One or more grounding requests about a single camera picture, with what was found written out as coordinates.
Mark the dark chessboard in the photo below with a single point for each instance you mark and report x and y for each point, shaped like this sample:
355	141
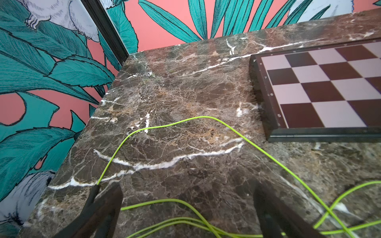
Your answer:
329	93

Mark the black corner frame post left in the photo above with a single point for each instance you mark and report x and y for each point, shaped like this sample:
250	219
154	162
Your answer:
107	29

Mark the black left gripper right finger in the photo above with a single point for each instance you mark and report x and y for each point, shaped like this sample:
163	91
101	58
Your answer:
275	217

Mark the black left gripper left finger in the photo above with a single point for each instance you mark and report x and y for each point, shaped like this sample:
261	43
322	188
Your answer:
98	217

